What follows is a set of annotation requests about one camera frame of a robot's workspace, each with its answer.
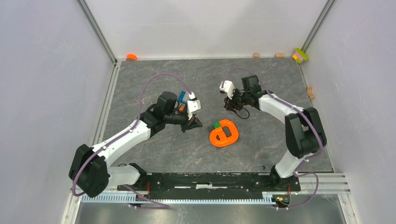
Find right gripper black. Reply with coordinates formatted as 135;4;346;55
224;88;250;113

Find black cable loop lock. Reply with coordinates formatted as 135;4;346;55
231;108;250;119

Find orange black padlock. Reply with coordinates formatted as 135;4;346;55
178;104;186;112

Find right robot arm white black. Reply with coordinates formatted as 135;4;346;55
219;75;327;190

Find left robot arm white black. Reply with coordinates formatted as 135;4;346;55
69;91;203;197

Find green toy brick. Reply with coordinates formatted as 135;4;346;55
213;122;221;129

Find blue grey toy brick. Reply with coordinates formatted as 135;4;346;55
177;91;190;104

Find wooden block right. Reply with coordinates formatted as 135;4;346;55
275;53;285;58

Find wooden arch piece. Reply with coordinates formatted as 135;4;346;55
306;86;315;100

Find green pink brick stack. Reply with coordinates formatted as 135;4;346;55
292;48;309;64

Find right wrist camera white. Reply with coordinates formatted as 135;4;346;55
219;80;235;99

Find orange ring toy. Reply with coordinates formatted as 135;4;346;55
209;119;239;147

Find white toothed cable duct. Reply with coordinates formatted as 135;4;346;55
80;193;275;205

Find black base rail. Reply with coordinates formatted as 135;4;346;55
131;172;301;200

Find orange cap at wall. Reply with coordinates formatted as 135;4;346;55
126;54;137;61

